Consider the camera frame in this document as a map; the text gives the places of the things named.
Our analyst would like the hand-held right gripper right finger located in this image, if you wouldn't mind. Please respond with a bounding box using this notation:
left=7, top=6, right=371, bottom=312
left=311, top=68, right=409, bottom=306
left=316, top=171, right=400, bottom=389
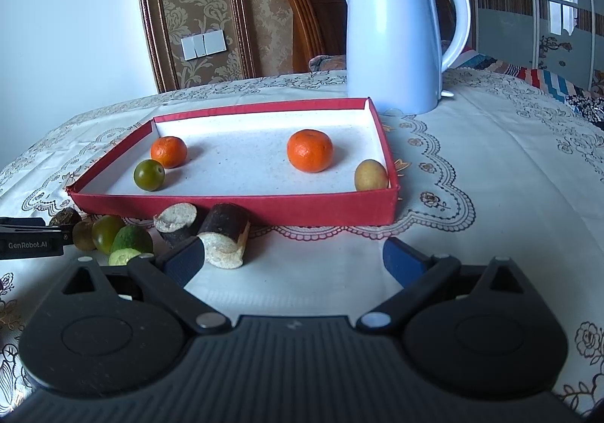
left=356, top=237, right=543, bottom=335

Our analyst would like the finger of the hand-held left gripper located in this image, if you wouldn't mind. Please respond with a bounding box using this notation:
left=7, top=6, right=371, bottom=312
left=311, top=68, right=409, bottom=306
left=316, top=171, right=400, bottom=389
left=0, top=216, right=75, bottom=245

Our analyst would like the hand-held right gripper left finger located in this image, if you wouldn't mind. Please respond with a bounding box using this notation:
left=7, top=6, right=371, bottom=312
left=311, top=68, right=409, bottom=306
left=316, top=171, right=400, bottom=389
left=35, top=235, right=232, bottom=335

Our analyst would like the eggplant piece cut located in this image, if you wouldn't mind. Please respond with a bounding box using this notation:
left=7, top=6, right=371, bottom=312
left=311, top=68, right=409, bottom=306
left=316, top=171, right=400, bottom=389
left=154, top=203, right=206, bottom=249

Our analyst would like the brown water chestnut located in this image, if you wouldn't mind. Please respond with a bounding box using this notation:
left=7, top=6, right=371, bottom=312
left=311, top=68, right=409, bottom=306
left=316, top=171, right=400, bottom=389
left=49, top=208, right=82, bottom=228

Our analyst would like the eggplant piece with bite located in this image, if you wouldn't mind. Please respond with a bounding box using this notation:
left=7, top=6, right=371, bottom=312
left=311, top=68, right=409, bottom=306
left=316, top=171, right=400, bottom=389
left=197, top=203, right=251, bottom=269

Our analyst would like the green cucumber piece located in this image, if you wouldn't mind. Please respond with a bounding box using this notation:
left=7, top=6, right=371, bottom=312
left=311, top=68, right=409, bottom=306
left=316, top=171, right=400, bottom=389
left=108, top=225, right=154, bottom=267

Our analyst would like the yellow-brown round fruit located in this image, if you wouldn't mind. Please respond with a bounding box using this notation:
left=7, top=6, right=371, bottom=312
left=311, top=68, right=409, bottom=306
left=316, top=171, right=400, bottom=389
left=354, top=159, right=389, bottom=192

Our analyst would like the green round tomato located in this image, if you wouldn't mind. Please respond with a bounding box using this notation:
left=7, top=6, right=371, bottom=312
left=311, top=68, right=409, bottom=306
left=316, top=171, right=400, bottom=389
left=133, top=159, right=166, bottom=192
left=91, top=215, right=126, bottom=253

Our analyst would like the small orange tangerine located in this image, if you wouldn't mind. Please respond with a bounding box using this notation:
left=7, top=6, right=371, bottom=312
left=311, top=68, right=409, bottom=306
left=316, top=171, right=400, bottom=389
left=151, top=136, right=188, bottom=169

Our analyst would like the shallow red cardboard box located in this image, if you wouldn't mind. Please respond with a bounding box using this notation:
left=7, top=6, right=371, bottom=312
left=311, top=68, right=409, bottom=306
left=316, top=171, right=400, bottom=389
left=65, top=97, right=400, bottom=226

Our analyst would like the large orange tangerine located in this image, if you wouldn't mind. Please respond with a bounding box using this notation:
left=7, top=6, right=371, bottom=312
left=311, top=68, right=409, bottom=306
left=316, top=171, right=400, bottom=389
left=287, top=129, right=334, bottom=173

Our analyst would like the small brown-green kiwi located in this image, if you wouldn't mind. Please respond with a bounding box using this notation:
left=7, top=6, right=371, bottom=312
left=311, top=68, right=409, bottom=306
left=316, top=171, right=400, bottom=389
left=72, top=221, right=97, bottom=251

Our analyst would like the embroidered cream tablecloth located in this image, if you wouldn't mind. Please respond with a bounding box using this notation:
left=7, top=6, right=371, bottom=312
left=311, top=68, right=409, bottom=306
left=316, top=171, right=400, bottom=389
left=0, top=67, right=604, bottom=414

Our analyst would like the patterned pink pillow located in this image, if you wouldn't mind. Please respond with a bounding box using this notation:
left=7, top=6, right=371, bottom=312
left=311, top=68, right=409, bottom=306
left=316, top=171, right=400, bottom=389
left=309, top=54, right=349, bottom=73

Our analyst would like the white electric kettle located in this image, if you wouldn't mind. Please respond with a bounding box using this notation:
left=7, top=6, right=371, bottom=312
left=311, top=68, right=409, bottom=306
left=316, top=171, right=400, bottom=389
left=331, top=0, right=471, bottom=116

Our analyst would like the colourful striped blanket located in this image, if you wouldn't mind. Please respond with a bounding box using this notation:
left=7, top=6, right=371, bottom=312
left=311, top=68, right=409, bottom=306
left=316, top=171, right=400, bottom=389
left=455, top=52, right=598, bottom=107

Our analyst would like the dark floral cloth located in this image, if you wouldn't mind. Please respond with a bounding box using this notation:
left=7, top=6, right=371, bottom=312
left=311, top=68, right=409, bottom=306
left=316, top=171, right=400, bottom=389
left=564, top=92, right=604, bottom=131

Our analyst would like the brown wooden chair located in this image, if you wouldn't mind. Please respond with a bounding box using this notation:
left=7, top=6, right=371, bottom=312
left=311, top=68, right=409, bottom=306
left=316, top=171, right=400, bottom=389
left=280, top=0, right=456, bottom=73

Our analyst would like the wardrobe with floral sliding doors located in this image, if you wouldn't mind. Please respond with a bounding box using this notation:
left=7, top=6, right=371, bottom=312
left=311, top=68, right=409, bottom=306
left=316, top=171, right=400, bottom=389
left=464, top=0, right=604, bottom=90

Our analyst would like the white wall switch panel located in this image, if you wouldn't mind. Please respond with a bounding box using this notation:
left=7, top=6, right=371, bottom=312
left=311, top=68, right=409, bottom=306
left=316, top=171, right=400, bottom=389
left=180, top=29, right=227, bottom=61

